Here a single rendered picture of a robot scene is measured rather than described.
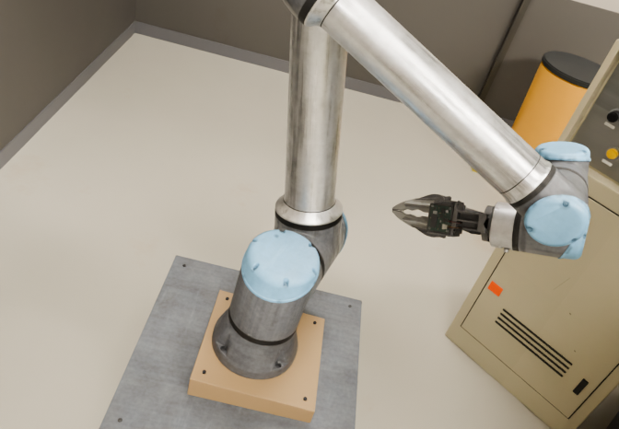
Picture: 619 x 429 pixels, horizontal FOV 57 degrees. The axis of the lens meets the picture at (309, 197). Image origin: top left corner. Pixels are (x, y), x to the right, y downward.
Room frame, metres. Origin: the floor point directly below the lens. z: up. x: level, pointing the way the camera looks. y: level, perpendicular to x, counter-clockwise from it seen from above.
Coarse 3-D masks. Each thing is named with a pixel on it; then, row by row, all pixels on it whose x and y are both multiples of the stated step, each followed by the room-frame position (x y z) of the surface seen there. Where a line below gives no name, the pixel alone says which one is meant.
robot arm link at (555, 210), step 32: (288, 0) 0.87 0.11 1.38; (320, 0) 0.85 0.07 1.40; (352, 0) 0.87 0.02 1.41; (352, 32) 0.85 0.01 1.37; (384, 32) 0.85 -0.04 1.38; (384, 64) 0.83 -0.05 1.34; (416, 64) 0.83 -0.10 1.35; (416, 96) 0.82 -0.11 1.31; (448, 96) 0.82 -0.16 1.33; (448, 128) 0.80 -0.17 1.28; (480, 128) 0.80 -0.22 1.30; (480, 160) 0.78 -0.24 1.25; (512, 160) 0.78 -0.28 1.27; (544, 160) 0.81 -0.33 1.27; (512, 192) 0.77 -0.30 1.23; (544, 192) 0.76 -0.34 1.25; (576, 192) 0.77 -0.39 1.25; (544, 224) 0.74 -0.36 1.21; (576, 224) 0.73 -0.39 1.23
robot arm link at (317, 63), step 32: (320, 32) 0.99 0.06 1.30; (320, 64) 0.99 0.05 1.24; (288, 96) 1.01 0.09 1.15; (320, 96) 0.98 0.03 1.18; (288, 128) 1.00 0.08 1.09; (320, 128) 0.97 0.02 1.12; (288, 160) 0.98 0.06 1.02; (320, 160) 0.97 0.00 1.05; (288, 192) 0.97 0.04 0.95; (320, 192) 0.96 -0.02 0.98; (288, 224) 0.93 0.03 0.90; (320, 224) 0.94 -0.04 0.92
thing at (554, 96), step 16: (544, 64) 3.16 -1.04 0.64; (560, 64) 3.16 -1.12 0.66; (576, 64) 3.24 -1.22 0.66; (592, 64) 3.32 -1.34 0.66; (544, 80) 3.11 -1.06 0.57; (560, 80) 3.05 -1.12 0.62; (576, 80) 3.01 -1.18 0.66; (528, 96) 3.19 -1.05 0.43; (544, 96) 3.08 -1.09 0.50; (560, 96) 3.03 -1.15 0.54; (576, 96) 3.01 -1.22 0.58; (528, 112) 3.12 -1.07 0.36; (544, 112) 3.05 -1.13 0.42; (560, 112) 3.02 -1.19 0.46; (512, 128) 3.21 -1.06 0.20; (528, 128) 3.09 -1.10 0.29; (544, 128) 3.03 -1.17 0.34; (560, 128) 3.02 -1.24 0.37
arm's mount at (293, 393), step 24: (216, 312) 0.86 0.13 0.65; (312, 336) 0.88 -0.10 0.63; (216, 360) 0.74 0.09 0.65; (312, 360) 0.82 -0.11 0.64; (192, 384) 0.67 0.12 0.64; (216, 384) 0.68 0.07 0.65; (240, 384) 0.70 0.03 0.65; (264, 384) 0.72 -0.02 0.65; (288, 384) 0.73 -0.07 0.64; (312, 384) 0.75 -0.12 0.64; (264, 408) 0.68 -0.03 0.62; (288, 408) 0.69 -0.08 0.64; (312, 408) 0.69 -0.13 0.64
